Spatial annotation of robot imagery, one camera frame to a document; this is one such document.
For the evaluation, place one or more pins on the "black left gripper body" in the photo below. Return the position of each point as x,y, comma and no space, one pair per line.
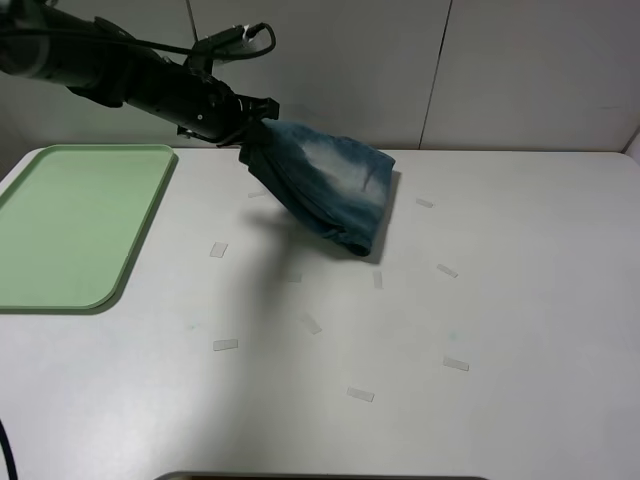
214,113

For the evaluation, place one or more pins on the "children's blue denim shorts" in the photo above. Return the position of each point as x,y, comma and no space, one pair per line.
335,186

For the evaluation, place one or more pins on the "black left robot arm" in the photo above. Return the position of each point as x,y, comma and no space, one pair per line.
101,62

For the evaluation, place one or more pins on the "light green plastic tray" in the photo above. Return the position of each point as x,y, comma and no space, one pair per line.
72,220

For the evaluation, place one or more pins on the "clear tape piece left upper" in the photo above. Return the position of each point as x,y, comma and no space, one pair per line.
218,250

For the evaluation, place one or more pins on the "clear tape piece centre upright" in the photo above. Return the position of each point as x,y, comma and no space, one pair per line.
377,280

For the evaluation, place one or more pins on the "clear tape piece centre slanted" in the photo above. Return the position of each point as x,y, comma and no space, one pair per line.
310,324

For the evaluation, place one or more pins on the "clear tape piece lower left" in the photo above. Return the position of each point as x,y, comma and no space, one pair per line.
226,344

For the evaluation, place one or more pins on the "clear tape piece right middle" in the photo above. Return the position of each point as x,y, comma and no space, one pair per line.
447,271

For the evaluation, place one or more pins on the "clear tape piece bottom centre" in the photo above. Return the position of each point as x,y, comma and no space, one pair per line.
360,394

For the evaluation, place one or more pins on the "clear tape piece lower right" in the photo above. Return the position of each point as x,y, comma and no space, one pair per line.
455,364

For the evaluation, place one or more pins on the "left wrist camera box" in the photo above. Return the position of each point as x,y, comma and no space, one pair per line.
231,44

